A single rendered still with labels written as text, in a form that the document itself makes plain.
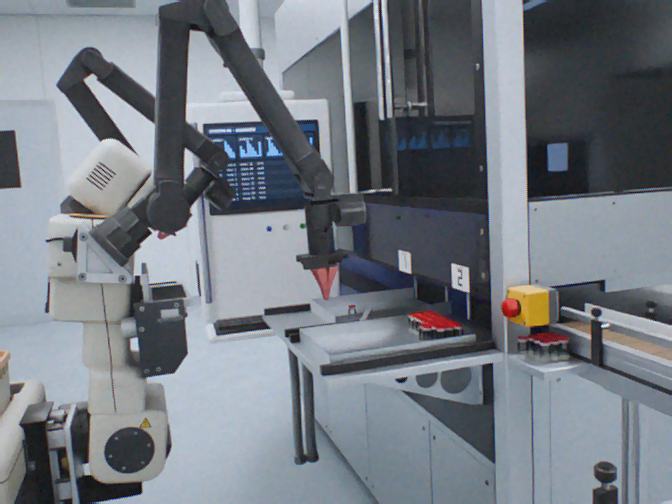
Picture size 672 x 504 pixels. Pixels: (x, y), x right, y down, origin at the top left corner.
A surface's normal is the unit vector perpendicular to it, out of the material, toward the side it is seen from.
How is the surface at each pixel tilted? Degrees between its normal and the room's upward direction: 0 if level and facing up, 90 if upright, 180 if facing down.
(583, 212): 90
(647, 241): 90
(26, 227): 90
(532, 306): 90
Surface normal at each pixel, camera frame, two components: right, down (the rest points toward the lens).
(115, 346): 0.30, 0.10
